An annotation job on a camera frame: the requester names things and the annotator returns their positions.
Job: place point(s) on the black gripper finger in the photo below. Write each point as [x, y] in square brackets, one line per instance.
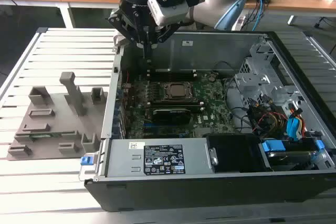
[168, 32]
[120, 23]

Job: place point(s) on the green RAM stick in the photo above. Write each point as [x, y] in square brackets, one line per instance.
[44, 137]

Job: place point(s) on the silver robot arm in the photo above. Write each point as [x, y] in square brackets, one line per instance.
[204, 9]

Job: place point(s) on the black RAM slot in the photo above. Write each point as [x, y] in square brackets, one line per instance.
[201, 102]
[173, 107]
[170, 77]

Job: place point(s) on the silver CPU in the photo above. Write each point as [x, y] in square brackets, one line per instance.
[178, 90]

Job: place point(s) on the black CPU socket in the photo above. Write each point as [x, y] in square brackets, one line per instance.
[164, 91]

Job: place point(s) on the silver coin battery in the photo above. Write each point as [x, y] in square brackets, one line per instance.
[212, 78]

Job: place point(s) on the white power strip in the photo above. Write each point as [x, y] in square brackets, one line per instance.
[240, 22]

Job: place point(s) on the black graphics card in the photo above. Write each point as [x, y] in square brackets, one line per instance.
[170, 116]

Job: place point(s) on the green motherboard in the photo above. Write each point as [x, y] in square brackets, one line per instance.
[218, 111]

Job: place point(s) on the metal drive cage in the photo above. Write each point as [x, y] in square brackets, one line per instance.
[262, 82]

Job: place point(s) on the grey parts rack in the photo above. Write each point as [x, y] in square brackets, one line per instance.
[60, 119]

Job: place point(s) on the grey power supply unit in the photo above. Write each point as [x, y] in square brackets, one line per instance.
[123, 158]

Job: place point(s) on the black plastic shroud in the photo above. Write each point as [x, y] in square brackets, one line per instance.
[231, 153]

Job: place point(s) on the blue case latch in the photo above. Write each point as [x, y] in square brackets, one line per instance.
[86, 161]

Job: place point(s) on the hard disk in blue carrier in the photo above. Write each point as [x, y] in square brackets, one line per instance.
[273, 146]

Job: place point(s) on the black open PC case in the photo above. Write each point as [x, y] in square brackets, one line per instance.
[183, 195]

